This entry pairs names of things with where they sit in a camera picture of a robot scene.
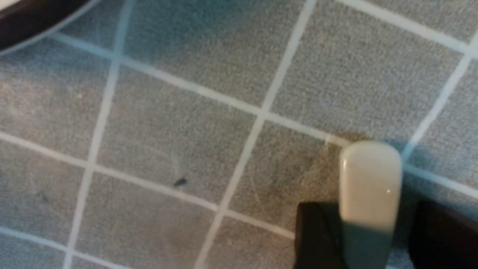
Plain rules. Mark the black rimmed cartoon plate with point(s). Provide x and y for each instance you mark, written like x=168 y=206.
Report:
x=24 y=22

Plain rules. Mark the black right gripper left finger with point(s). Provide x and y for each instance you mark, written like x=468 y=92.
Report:
x=317 y=242

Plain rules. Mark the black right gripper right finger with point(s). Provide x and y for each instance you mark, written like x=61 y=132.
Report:
x=442 y=238

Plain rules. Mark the plain white ceramic spoon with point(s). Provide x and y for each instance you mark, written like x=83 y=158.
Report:
x=370 y=180

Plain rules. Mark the grey checked tablecloth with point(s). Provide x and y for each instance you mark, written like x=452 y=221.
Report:
x=182 y=134

